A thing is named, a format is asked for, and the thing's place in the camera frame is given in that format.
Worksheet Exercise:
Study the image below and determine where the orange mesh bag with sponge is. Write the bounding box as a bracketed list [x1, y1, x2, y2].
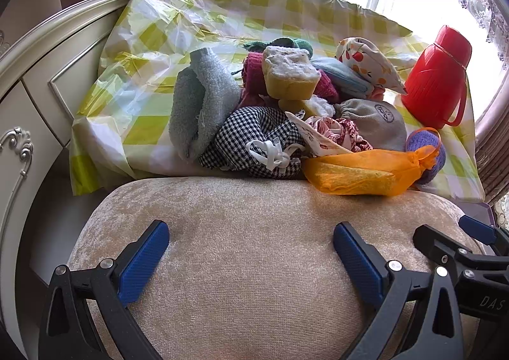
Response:
[302, 145, 439, 196]

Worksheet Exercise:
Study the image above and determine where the purple knitted ball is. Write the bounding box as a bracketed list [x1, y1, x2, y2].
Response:
[405, 127, 446, 185]

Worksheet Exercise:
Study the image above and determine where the grey drawstring pouch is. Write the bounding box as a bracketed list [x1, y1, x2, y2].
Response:
[335, 99, 406, 152]

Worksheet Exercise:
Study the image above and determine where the red floral white cloth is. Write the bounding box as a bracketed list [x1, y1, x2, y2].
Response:
[286, 112, 373, 157]

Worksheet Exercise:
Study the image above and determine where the black white gingham pouch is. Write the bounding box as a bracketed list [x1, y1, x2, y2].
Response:
[199, 107, 305, 179]

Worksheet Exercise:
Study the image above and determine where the light blue plush elephant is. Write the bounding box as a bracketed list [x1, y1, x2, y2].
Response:
[310, 57, 374, 99]

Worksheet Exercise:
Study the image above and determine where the magenta knitted sock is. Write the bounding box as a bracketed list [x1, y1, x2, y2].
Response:
[314, 69, 339, 104]
[238, 52, 268, 108]

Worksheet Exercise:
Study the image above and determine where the fruit print fabric pouch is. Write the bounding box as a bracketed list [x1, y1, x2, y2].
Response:
[335, 37, 406, 97]

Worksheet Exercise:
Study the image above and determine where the yellow white sponge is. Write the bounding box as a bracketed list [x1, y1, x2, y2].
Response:
[262, 45, 321, 101]

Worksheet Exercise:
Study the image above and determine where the grey blue towel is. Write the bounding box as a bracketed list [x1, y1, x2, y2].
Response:
[168, 48, 241, 163]

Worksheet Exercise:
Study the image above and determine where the green knitted cloth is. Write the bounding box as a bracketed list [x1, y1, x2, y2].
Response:
[242, 37, 314, 58]

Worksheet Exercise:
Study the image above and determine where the purple white storage box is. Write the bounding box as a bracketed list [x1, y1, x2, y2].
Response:
[450, 199, 496, 226]

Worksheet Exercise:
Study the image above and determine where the beige velvet armrest cushion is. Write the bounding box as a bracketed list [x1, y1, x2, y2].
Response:
[68, 177, 477, 359]

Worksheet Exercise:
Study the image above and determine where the red thermos jug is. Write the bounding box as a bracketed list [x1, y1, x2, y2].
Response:
[401, 25, 472, 130]

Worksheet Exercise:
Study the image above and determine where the green checked plastic tablecloth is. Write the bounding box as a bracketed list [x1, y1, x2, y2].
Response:
[69, 0, 487, 201]

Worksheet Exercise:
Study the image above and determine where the cream carved cabinet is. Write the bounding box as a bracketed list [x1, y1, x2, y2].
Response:
[1, 0, 129, 356]

